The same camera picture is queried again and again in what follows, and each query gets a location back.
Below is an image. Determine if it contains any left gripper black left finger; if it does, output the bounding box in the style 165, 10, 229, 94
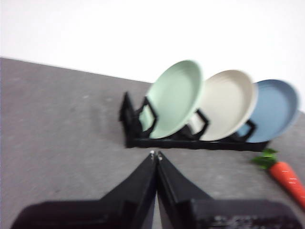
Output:
10, 150, 157, 229

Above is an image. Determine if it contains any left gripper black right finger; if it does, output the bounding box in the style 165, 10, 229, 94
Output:
156, 150, 305, 229

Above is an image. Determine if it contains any orange carrot with green leaves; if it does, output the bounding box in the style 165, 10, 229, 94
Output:
252, 148, 305, 209

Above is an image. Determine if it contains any green plate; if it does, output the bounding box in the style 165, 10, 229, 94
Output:
145, 59, 204, 139

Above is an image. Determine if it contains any black plate rack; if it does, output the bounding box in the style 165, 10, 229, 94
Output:
119, 92, 271, 151

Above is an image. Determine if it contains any beige plate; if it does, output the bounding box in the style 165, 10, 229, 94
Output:
188, 69, 257, 141

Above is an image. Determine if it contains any blue plate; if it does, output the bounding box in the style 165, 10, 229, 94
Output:
235, 79, 300, 143

